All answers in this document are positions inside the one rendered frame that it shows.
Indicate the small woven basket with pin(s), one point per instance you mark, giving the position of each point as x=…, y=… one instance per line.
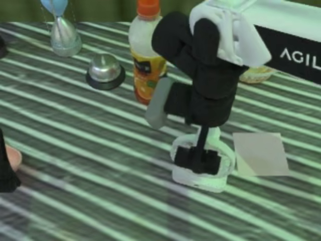
x=255, y=75

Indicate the orange juice bottle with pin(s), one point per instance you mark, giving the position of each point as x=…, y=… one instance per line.
x=144, y=62

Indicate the silver call bell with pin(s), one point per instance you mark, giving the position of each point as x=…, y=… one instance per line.
x=104, y=69

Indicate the green striped tablecloth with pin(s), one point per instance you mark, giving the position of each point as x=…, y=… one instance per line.
x=87, y=150

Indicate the blue hourglass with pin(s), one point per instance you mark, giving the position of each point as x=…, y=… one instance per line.
x=64, y=37

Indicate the pink round object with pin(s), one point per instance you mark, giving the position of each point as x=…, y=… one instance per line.
x=15, y=157

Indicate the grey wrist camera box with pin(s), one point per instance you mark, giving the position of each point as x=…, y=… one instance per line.
x=158, y=105

